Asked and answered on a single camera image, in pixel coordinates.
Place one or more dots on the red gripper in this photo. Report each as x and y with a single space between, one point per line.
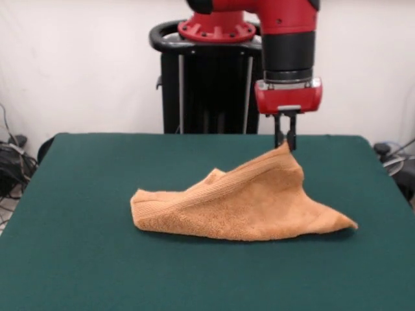
288 97

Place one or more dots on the tan terry towel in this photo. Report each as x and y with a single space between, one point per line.
246 204

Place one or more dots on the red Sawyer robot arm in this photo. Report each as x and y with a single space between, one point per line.
288 48

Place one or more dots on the black power adapter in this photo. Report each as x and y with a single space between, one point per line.
382 148

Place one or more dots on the black bulky object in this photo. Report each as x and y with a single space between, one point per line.
407 188

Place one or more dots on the dark green table cloth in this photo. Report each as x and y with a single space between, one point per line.
129 278

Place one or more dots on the black rounded object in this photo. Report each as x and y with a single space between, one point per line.
45 149

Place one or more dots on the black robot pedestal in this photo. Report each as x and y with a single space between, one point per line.
214 97

